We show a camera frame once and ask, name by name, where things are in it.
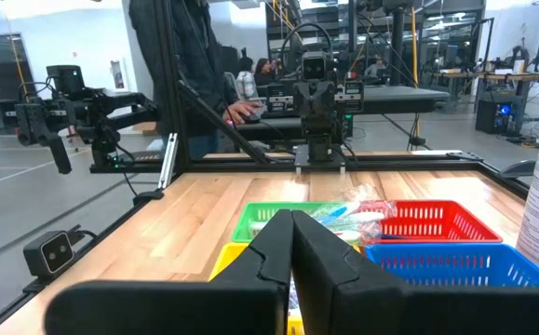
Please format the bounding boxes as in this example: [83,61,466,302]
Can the blue toothbrush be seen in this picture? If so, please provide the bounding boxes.
[338,209,387,225]
[317,201,362,226]

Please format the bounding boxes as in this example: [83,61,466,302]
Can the white purple toothpaste tube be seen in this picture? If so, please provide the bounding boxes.
[288,277,301,318]

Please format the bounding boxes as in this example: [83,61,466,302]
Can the green plastic basket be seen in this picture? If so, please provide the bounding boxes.
[231,200,344,245]

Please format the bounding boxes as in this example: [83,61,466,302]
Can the black computer tower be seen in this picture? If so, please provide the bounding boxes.
[475,90,527,137]

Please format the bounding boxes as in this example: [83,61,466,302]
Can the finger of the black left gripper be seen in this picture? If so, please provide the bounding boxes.
[315,79,366,123]
[265,81,317,123]

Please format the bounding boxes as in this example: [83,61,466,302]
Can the clear plastic packets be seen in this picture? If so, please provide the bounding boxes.
[357,198,398,247]

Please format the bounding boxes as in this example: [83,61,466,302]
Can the blue plastic basket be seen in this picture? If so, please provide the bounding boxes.
[365,243,539,288]

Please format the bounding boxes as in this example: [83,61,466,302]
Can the person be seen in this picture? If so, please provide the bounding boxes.
[253,57,280,87]
[365,58,389,78]
[236,56,260,101]
[128,0,263,162]

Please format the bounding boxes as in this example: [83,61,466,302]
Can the fire extinguisher cabinet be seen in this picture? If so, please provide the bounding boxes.
[110,59,127,90]

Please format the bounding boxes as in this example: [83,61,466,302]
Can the yellow plastic basket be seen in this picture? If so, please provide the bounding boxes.
[208,242,305,335]

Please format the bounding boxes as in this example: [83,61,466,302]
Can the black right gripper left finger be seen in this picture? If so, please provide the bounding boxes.
[44,208,294,335]

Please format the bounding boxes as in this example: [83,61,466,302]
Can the red plastic basket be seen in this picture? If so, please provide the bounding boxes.
[371,199,504,245]

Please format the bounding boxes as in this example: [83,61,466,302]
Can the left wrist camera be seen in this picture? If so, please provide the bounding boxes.
[300,50,329,83]

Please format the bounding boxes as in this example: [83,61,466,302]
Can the black table-level camera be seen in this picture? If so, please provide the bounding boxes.
[21,224,99,281]

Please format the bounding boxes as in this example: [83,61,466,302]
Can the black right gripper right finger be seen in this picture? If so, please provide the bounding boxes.
[290,209,539,335]

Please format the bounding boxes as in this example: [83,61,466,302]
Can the person's hand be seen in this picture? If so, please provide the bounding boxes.
[224,100,263,126]

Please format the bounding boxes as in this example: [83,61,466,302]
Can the silver aluminium rail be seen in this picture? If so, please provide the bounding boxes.
[157,132,180,190]

